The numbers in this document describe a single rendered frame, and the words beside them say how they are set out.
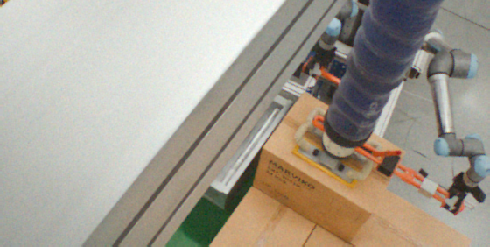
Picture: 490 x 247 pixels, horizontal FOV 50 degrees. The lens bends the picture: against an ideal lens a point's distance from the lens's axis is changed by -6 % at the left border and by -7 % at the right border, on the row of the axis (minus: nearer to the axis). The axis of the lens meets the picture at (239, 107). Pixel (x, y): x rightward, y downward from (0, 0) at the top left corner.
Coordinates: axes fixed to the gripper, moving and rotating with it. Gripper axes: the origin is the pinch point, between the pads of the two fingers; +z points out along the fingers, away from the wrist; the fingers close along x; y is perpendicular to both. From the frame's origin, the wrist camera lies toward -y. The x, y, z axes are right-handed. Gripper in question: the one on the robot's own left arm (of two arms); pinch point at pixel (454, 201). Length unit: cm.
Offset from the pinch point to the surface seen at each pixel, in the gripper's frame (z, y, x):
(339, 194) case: 14, 48, 20
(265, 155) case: 19, 88, 20
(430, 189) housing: -0.9, 13.1, 2.0
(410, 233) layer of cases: 54, 3, -4
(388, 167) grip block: -1.0, 34.6, 3.4
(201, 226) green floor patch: 108, 109, 37
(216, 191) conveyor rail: 51, 103, 35
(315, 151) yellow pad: 9, 68, 10
